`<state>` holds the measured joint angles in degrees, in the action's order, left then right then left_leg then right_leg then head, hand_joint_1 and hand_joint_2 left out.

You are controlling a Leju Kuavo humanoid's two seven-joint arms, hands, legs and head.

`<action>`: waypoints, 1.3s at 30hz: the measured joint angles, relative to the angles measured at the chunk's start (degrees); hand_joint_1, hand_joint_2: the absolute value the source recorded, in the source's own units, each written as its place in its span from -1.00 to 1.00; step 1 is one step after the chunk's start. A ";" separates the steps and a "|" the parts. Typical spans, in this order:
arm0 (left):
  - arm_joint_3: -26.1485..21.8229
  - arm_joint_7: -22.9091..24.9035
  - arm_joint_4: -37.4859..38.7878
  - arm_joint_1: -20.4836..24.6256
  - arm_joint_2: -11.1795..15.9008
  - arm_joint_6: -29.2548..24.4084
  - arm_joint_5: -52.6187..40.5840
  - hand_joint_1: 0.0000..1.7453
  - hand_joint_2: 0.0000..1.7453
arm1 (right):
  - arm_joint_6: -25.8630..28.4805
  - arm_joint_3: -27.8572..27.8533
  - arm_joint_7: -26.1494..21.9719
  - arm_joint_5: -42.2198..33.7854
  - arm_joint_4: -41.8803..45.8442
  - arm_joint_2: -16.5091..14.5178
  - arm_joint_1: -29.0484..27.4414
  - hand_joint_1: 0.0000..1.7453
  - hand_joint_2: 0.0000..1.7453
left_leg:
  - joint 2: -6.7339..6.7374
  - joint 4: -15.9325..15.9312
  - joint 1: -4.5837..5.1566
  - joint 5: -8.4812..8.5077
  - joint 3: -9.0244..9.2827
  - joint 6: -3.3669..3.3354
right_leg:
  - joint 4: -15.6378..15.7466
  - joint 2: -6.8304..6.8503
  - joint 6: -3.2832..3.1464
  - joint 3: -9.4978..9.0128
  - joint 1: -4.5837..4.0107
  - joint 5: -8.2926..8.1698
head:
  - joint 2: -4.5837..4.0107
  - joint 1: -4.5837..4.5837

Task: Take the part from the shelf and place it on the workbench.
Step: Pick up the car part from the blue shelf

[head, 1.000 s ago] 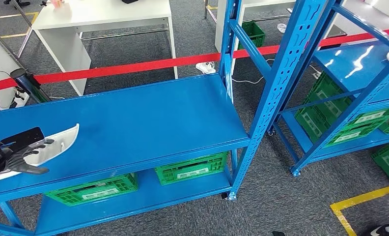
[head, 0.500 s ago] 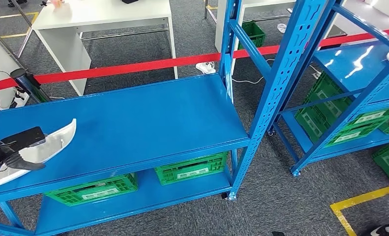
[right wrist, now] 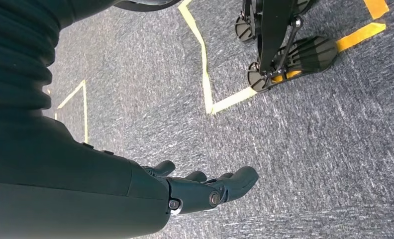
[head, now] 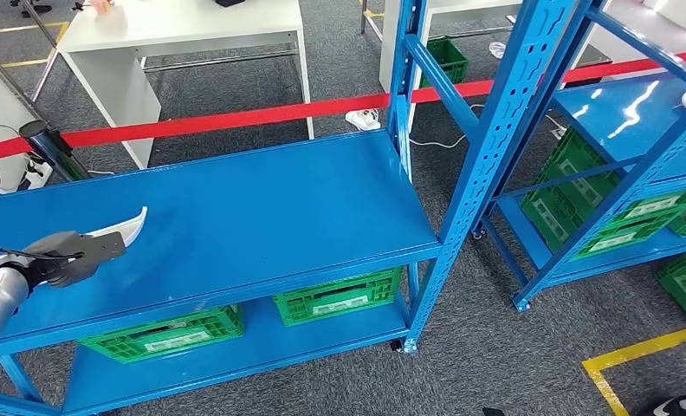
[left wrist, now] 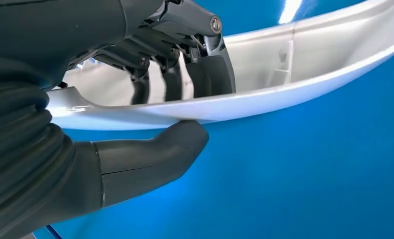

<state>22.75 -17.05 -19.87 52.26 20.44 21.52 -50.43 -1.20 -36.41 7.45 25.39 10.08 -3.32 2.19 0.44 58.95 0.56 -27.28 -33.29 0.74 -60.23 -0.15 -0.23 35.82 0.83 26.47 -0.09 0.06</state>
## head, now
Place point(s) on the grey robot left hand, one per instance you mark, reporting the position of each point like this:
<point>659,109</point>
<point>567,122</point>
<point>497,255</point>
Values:
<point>56,261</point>

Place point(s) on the blue metal shelf rack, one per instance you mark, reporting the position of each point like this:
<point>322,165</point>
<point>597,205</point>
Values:
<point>607,126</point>
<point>262,218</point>

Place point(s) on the red barrier belt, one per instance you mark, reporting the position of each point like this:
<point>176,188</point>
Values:
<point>234,119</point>

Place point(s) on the pink object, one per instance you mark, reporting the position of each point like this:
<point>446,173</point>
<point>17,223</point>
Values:
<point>102,4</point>

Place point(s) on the steel crossbar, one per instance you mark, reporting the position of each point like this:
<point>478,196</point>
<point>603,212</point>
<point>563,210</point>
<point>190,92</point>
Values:
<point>222,57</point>

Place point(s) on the black device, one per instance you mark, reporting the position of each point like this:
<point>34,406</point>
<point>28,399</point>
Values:
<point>231,3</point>

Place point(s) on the white power strip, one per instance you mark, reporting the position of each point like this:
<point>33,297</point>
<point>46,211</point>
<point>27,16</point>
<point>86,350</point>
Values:
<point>363,119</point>

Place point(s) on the crumpled clear plastic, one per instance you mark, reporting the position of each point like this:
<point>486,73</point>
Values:
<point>497,50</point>

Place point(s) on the person's foot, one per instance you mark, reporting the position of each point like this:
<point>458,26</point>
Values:
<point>681,407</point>

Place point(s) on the black stanchion post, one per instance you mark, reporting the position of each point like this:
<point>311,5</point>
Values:
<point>50,149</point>

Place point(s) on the steel tube frame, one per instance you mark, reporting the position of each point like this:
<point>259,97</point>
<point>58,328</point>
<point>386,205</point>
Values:
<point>10,80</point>

